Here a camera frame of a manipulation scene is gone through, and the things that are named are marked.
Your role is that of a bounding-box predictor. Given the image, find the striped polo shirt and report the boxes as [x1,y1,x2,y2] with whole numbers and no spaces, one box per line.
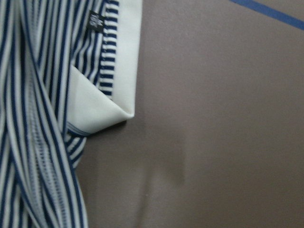
[0,0,142,228]

